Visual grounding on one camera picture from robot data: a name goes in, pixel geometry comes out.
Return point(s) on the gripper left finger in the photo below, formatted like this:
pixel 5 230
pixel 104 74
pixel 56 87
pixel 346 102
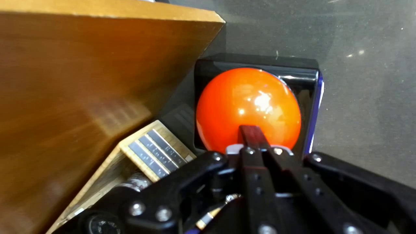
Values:
pixel 169 182

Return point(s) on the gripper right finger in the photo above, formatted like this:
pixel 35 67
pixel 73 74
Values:
pixel 364 188

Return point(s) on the silver metal cylinder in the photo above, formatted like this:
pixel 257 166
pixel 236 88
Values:
pixel 139 181

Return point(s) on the red dome button black base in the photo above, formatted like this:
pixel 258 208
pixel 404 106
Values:
pixel 247 104

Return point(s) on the small wooden case metal bars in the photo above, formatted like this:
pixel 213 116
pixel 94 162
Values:
pixel 156 151

